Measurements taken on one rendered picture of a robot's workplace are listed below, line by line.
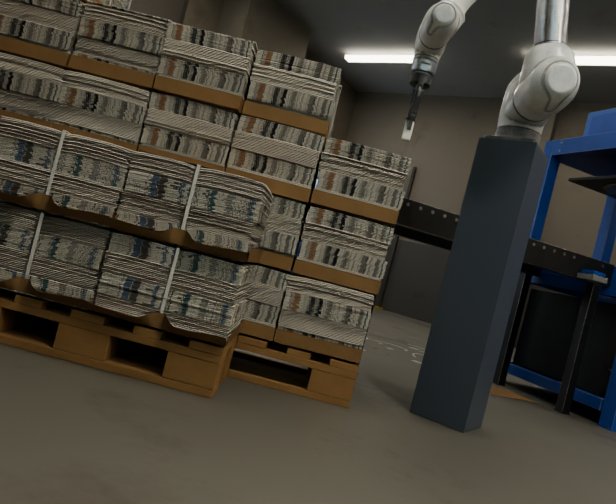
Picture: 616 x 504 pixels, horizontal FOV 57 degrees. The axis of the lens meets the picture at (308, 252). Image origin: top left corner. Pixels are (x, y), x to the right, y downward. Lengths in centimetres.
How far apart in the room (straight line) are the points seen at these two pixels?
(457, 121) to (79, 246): 780
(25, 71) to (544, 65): 164
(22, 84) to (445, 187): 729
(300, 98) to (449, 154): 707
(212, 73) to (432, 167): 720
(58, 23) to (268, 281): 108
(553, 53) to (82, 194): 147
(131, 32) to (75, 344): 101
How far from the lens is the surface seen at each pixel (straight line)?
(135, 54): 204
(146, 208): 162
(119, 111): 199
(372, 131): 959
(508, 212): 205
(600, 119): 394
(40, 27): 217
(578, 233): 819
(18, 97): 214
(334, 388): 188
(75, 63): 209
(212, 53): 197
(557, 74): 197
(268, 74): 196
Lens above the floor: 42
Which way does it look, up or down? 1 degrees up
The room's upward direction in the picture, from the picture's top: 15 degrees clockwise
